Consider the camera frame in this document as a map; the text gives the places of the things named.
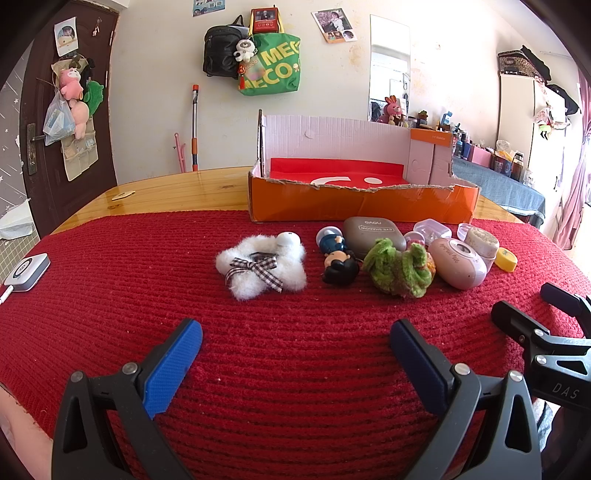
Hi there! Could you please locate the red box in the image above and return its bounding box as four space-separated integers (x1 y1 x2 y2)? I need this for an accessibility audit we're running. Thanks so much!
250 6 280 35

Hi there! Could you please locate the white fluffy bow hair clip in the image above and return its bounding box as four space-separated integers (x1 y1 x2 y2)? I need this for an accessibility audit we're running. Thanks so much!
216 231 308 302

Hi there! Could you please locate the black-haired doll figurine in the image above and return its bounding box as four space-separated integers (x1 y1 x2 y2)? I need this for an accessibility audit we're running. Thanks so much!
316 226 360 284

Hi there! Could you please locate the beige hanging door organizer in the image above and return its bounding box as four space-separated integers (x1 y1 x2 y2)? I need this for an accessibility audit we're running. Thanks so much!
51 53 100 182

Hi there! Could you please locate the blue tablecloth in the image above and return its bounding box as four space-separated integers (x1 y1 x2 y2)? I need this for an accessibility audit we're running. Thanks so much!
450 154 546 227

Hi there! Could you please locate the peach plush toy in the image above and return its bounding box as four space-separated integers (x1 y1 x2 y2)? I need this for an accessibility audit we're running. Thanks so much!
71 102 89 139

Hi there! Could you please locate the clear small plastic box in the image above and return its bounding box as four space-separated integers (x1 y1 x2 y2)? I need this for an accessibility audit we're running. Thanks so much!
413 218 452 241

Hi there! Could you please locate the orange cardboard box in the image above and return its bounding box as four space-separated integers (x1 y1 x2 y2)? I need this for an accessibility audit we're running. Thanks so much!
248 109 481 223

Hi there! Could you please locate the white jar with grey top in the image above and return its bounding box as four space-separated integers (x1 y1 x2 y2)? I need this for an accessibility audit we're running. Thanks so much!
463 226 500 264

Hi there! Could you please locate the grey eyeshadow case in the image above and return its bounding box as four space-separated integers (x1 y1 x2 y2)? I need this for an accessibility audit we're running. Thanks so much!
343 216 407 259

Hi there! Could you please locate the black hanging garment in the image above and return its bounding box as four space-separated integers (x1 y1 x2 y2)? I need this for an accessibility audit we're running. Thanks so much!
547 84 580 116

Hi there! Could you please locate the dark brown door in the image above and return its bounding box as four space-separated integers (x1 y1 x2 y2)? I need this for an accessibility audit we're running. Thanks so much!
18 9 120 238

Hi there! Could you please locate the white panda plush charm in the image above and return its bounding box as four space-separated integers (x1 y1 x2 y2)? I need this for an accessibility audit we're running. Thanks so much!
233 38 258 63

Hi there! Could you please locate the clear plastic bag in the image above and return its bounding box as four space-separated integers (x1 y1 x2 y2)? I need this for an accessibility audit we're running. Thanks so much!
43 90 75 146

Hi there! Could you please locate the pink bunny plush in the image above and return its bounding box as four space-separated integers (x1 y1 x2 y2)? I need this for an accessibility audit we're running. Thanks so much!
379 95 402 124

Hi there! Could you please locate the green knitted plush toy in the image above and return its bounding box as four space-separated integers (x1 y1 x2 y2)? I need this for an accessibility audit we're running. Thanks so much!
362 237 435 298

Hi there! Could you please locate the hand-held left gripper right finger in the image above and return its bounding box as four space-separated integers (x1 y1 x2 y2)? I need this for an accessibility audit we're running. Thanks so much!
389 318 542 480

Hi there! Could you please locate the wall mirror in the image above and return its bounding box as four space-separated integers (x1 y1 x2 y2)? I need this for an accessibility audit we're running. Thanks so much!
368 14 411 124

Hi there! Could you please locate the pink plush toy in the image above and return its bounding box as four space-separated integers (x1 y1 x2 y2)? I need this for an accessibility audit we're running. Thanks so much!
58 68 85 101

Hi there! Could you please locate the mop handle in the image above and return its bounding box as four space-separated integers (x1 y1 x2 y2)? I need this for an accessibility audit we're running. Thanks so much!
191 84 201 172

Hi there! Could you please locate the pink storage box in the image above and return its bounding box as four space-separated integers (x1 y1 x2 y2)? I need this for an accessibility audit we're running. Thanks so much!
468 144 495 168

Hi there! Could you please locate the white wardrobe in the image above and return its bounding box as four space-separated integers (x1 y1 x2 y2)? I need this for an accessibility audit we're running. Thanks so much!
498 69 571 217

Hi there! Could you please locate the black backpack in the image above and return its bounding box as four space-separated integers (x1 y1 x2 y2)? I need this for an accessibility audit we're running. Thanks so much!
203 15 250 78

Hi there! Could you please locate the door poster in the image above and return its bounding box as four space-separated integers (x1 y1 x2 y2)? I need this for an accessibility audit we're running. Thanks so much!
54 17 78 57

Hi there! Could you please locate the white square device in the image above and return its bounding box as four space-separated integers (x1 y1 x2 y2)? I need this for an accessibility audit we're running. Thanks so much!
4 253 51 292

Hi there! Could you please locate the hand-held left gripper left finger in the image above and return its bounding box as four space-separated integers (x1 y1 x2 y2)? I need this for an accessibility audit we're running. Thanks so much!
52 318 204 480

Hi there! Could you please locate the pink curtain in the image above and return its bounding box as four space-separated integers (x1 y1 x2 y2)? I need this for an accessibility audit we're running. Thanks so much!
551 69 591 250

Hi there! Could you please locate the wall poster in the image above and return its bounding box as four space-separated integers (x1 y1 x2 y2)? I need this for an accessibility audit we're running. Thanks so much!
192 0 225 18

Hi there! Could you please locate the person's dark clothing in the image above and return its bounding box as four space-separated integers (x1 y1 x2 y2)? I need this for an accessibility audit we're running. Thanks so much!
538 401 591 480

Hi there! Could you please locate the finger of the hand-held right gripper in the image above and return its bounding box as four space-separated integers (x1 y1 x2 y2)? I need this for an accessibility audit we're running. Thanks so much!
491 300 591 370
540 282 591 340

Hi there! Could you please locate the row of toiletry bottles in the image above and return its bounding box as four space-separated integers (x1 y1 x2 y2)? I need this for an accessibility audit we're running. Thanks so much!
406 111 532 185

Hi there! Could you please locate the pink round handheld device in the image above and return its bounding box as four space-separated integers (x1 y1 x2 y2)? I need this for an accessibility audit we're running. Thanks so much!
427 237 488 290

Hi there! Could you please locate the metal door handle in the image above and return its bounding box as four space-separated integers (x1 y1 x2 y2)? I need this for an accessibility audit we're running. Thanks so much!
27 123 38 176

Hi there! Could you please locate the pink plastic hanger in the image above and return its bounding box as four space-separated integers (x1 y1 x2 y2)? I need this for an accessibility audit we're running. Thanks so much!
174 133 188 174

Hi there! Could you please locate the red knitted mat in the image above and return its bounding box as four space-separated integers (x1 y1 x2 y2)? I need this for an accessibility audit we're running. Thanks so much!
0 210 591 480

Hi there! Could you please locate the green tote bag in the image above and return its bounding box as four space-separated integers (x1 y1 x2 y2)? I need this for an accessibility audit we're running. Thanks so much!
238 32 302 97

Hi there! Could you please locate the wall photo print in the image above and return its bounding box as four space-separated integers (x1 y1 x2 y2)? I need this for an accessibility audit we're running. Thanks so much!
311 8 348 34

